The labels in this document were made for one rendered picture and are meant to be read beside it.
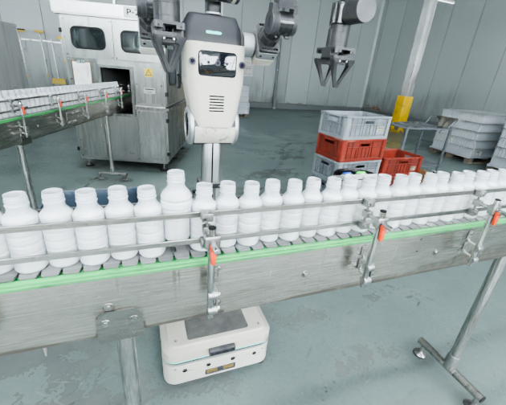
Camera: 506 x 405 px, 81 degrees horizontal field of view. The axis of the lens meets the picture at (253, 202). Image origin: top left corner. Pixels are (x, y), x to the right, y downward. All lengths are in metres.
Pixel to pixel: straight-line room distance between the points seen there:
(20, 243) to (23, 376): 1.31
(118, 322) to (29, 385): 1.16
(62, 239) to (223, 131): 0.77
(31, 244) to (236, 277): 0.44
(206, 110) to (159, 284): 0.73
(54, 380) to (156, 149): 3.18
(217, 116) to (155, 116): 3.12
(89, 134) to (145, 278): 4.05
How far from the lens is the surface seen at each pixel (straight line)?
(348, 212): 0.88
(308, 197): 0.80
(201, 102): 1.23
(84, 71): 4.57
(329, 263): 0.90
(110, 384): 1.79
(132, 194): 1.30
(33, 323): 0.81
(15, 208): 0.71
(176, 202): 0.66
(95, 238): 0.70
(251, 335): 1.59
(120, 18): 4.40
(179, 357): 1.53
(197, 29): 1.31
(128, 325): 0.81
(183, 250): 0.75
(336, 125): 3.08
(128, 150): 4.55
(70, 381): 1.87
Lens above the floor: 1.41
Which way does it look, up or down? 24 degrees down
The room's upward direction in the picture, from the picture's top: 5 degrees clockwise
